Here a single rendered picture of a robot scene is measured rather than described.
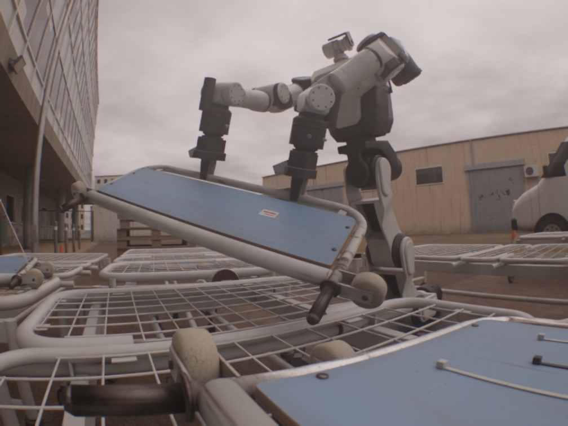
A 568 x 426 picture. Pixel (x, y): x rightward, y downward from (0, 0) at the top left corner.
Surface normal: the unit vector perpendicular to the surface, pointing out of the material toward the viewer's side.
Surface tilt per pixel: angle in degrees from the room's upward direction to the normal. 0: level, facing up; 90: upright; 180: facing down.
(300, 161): 97
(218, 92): 95
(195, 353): 51
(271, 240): 31
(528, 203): 90
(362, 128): 146
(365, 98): 104
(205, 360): 62
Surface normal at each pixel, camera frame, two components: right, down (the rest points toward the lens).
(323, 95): 0.22, 0.22
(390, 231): 0.66, -0.05
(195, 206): 0.03, -0.88
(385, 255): -0.69, 0.36
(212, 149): 0.90, 0.23
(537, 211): -0.82, -0.01
